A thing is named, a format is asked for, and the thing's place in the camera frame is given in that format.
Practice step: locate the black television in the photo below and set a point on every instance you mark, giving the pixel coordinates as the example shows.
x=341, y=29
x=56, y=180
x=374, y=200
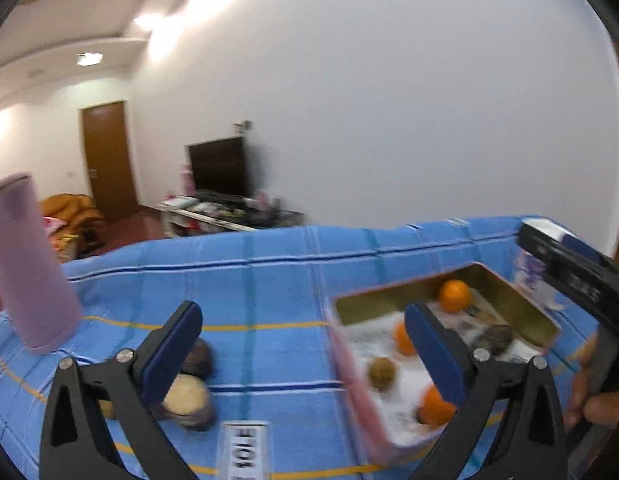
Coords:
x=221, y=167

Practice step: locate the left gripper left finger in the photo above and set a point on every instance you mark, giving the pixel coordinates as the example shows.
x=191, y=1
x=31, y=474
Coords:
x=75, y=441

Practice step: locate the small brown kiwi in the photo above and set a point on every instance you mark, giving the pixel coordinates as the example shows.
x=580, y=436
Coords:
x=107, y=409

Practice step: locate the right human hand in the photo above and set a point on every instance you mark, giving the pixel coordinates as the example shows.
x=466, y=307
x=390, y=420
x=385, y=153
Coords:
x=600, y=409

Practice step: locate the oval orange kumquat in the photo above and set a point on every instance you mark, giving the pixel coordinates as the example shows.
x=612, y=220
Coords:
x=434, y=411

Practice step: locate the purple electric kettle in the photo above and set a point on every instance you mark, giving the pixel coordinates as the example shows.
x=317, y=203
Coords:
x=34, y=292

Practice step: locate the round orange mandarin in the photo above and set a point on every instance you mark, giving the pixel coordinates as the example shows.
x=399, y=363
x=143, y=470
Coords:
x=454, y=296

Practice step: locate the white floral mug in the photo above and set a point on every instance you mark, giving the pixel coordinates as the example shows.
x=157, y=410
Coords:
x=528, y=271

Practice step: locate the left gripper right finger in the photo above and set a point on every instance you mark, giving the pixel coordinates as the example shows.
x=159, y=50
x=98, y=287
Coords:
x=530, y=442

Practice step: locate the small orange mandarin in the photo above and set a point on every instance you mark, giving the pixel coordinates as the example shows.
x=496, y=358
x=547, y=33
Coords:
x=403, y=343

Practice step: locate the blue plaid tablecloth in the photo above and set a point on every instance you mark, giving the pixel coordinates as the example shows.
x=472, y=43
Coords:
x=264, y=297

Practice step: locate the dark yam piece front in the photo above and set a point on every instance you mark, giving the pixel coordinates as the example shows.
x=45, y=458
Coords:
x=496, y=339

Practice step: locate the pink floral cushion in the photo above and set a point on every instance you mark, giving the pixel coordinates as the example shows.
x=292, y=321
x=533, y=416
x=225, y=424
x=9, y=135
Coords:
x=52, y=225

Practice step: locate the white tv stand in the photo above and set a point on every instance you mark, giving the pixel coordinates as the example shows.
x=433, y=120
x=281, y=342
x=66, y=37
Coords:
x=183, y=216

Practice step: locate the brown wooden door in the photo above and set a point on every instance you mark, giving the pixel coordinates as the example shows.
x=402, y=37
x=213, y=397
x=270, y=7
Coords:
x=105, y=140

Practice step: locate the pink cookie tin box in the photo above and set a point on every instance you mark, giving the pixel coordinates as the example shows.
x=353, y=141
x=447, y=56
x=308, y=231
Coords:
x=537, y=326

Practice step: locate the brown kiwi fruit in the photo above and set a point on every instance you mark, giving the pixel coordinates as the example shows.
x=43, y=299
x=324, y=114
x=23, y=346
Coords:
x=381, y=373

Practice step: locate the orange leather sofa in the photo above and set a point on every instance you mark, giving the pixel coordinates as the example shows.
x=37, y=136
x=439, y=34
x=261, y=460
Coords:
x=85, y=228

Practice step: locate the dark yam end piece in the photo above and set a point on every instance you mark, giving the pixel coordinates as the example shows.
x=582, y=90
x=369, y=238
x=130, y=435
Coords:
x=200, y=360

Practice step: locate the cut purple yam cylinder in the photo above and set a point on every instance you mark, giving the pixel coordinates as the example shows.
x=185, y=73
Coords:
x=189, y=403

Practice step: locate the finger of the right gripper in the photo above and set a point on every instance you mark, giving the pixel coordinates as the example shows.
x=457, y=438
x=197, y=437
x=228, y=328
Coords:
x=543, y=240
x=584, y=255

